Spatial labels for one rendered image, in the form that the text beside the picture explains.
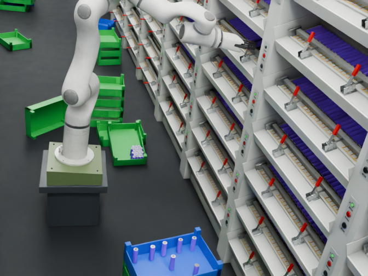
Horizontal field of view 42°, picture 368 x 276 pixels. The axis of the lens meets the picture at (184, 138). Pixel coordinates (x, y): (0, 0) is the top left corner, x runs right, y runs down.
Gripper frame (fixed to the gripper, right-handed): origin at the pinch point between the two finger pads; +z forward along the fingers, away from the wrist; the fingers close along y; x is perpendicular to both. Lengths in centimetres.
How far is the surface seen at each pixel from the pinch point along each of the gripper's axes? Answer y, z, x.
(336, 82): 64, -3, 12
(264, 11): -0.2, 1.2, 14.8
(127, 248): 54, -49, -65
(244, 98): -0.6, 6.9, -25.0
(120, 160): -61, -23, -103
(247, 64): 3.9, -0.3, -7.6
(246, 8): -9.2, -2.8, 12.5
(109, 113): -109, -24, -96
